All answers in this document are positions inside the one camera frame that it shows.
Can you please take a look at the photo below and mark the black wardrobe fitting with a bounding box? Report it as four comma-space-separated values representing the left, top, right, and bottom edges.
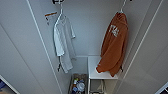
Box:
118, 64, 124, 73
56, 56, 63, 73

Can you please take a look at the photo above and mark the white wardrobe door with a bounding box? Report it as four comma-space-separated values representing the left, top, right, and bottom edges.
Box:
0, 0, 63, 94
115, 0, 168, 94

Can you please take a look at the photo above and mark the orange hoodie with white print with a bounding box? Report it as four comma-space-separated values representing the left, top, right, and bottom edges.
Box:
95, 11, 130, 78

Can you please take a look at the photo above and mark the white wardrobe carcass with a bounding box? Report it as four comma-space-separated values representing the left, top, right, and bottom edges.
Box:
25, 0, 158, 94

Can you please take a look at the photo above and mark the orange label strip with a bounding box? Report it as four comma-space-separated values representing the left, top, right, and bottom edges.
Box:
44, 11, 59, 18

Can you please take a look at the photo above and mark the white round item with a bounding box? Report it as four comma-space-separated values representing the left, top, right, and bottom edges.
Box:
76, 82, 87, 92

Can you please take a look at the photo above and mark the white t-shirt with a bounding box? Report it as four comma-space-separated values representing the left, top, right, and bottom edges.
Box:
52, 13, 77, 75

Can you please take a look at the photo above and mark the wire storage basket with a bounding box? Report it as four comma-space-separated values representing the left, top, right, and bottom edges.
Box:
67, 72, 90, 94

